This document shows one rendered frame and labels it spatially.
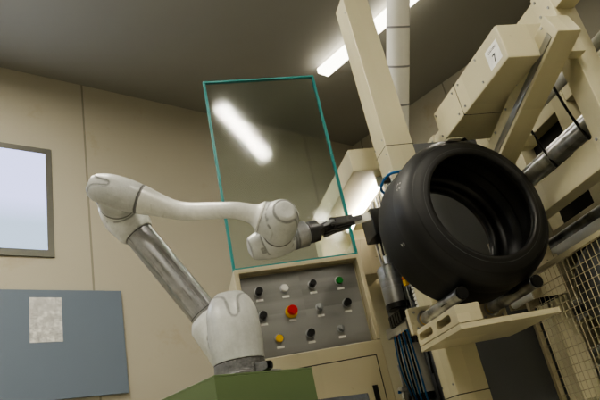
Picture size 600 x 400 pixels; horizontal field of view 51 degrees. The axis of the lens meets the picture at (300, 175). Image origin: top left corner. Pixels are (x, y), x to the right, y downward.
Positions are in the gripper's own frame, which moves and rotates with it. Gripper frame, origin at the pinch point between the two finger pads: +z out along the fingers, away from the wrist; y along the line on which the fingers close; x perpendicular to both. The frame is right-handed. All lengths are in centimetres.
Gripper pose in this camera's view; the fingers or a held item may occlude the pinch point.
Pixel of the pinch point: (361, 218)
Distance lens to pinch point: 220.8
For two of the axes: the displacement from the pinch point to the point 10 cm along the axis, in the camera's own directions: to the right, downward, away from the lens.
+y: -1.8, 4.5, 8.7
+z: 9.3, -2.2, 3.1
